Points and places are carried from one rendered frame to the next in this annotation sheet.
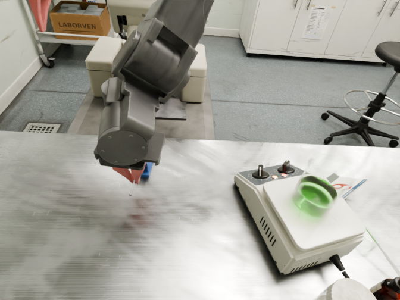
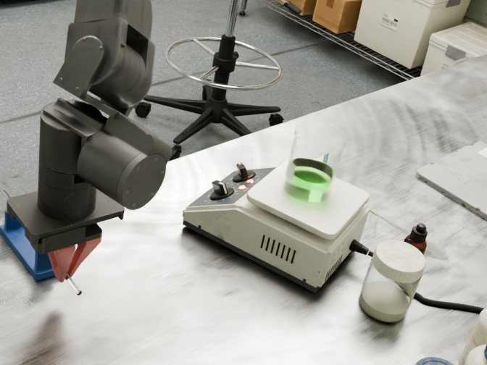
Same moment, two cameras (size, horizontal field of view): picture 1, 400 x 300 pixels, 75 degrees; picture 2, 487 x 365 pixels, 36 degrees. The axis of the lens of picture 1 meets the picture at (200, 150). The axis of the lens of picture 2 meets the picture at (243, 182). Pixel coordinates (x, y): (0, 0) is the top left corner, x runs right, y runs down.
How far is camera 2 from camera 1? 0.51 m
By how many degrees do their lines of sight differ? 36
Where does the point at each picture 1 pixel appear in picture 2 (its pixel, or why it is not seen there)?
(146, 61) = (123, 70)
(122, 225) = (94, 342)
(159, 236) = (153, 327)
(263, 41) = not seen: outside the picture
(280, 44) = not seen: outside the picture
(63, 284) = not seen: outside the picture
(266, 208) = (264, 221)
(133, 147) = (153, 176)
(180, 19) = (136, 11)
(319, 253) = (344, 238)
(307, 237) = (329, 223)
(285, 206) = (288, 206)
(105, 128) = (125, 161)
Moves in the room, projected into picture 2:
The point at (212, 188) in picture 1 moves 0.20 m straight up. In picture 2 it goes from (163, 245) to (185, 102)
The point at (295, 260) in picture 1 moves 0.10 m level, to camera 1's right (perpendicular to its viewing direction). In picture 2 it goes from (330, 253) to (388, 231)
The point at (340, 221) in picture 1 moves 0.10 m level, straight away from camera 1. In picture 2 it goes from (344, 196) to (344, 156)
